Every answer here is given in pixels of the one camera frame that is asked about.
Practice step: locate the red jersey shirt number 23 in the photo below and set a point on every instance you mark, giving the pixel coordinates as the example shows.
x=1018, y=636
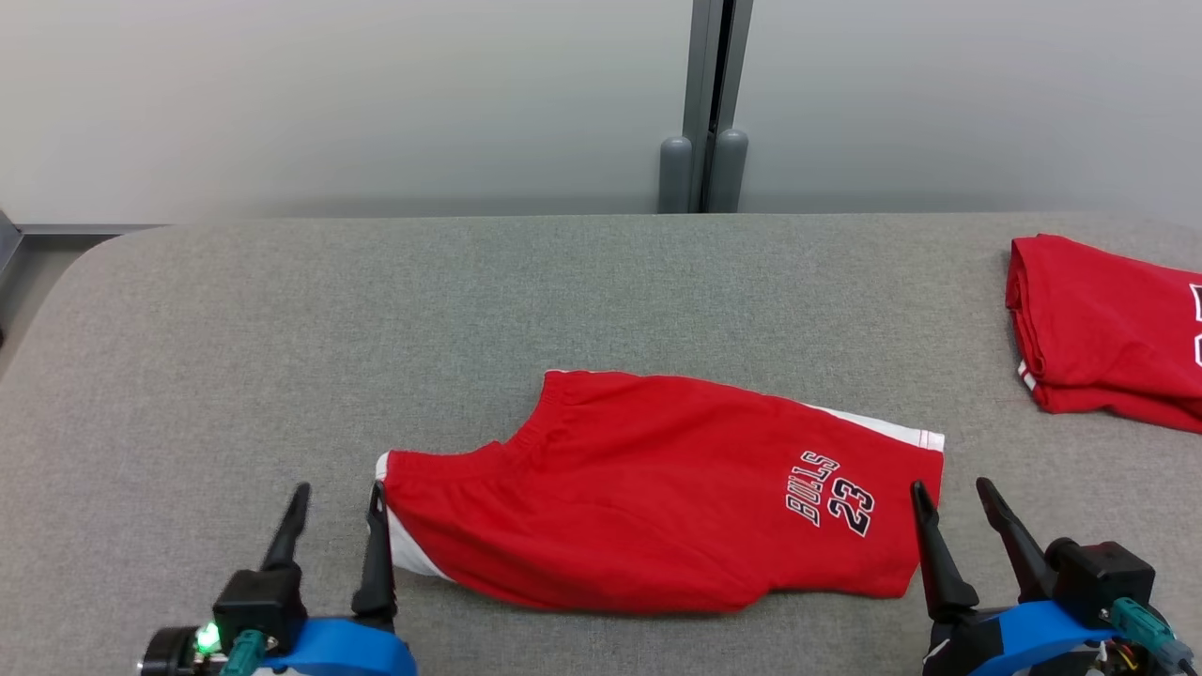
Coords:
x=1099, y=329

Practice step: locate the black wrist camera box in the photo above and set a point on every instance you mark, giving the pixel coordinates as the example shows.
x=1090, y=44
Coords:
x=258, y=601
x=1099, y=577

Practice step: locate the grey wall baseboard strip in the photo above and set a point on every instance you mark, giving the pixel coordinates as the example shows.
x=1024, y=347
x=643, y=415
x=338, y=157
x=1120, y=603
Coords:
x=75, y=230

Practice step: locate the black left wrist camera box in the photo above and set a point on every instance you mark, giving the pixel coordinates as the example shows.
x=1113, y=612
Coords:
x=258, y=601

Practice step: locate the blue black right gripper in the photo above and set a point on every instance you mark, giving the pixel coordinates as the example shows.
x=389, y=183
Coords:
x=1024, y=638

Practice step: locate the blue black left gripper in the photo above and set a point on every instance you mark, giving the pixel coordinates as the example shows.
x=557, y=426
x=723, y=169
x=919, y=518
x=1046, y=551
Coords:
x=347, y=652

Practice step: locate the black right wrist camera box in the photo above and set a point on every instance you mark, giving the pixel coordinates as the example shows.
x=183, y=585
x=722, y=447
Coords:
x=1099, y=577

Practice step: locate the grey vertical partition post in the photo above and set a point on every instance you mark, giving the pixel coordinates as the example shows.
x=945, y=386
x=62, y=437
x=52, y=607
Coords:
x=709, y=94

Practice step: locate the red shorts with white stripes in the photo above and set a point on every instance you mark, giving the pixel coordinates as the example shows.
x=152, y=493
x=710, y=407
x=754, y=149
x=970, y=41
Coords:
x=639, y=498

